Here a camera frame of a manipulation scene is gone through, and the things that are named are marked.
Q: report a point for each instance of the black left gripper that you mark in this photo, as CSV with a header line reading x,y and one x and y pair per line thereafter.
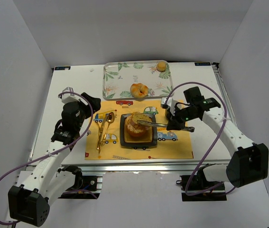
x,y
92,102

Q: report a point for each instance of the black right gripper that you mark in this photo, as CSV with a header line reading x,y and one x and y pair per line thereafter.
x,y
172,121

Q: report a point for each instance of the garlic toast bread slice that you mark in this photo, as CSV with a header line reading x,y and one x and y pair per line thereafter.
x,y
135,116

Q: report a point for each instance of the large sugared round bread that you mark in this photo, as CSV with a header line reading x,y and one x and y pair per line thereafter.
x,y
135,131

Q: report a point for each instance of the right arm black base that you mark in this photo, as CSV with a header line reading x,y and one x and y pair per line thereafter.
x,y
216,194

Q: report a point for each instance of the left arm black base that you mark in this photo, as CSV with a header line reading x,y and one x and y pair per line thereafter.
x,y
85,186

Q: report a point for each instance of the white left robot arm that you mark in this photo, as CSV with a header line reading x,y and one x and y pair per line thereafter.
x,y
30,201

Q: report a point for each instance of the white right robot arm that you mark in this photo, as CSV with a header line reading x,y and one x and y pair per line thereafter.
x,y
249,160

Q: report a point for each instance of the twisted croissant bread roll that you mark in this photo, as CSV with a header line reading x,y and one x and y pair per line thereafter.
x,y
139,90

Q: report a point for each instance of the small round bread bun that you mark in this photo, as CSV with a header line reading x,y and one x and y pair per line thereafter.
x,y
161,66

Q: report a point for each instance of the gold knife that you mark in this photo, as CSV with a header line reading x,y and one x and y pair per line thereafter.
x,y
100,132

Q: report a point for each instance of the gold spoon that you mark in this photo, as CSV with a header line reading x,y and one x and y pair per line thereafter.
x,y
110,120

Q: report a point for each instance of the yellow vehicle print placemat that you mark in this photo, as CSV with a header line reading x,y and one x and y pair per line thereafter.
x,y
170,144

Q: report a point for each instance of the dark green mug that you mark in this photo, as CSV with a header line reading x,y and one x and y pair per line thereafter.
x,y
168,114

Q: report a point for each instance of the leaf pattern serving tray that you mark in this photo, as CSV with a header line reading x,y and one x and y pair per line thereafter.
x,y
119,76

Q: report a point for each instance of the black square amber plate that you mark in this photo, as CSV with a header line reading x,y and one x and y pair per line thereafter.
x,y
149,139

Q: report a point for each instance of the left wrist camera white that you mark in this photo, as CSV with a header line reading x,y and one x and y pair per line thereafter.
x,y
68,96

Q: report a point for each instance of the aluminium table frame rail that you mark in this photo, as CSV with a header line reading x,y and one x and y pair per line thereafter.
x,y
89,79

